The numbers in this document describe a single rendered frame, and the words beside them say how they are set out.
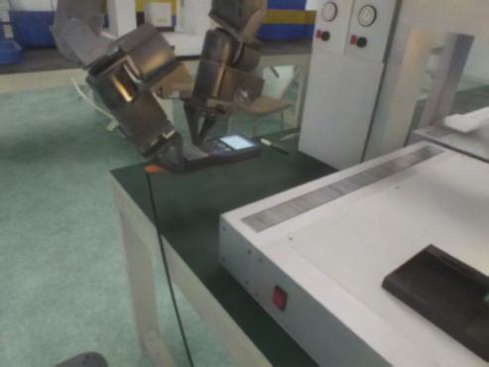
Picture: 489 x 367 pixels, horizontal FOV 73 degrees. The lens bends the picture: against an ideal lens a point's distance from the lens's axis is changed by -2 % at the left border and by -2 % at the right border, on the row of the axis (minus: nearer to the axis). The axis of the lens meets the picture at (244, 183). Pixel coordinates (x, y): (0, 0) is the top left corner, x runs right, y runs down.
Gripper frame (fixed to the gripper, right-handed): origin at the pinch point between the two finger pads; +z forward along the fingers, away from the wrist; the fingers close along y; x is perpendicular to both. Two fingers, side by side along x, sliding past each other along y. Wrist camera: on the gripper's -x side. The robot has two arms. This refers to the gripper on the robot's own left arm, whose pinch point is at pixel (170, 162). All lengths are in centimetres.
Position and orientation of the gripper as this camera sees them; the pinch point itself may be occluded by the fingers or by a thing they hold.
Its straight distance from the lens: 62.9
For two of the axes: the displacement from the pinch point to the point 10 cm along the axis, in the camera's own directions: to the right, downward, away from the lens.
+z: 3.5, 6.3, 6.9
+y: -5.8, -4.3, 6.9
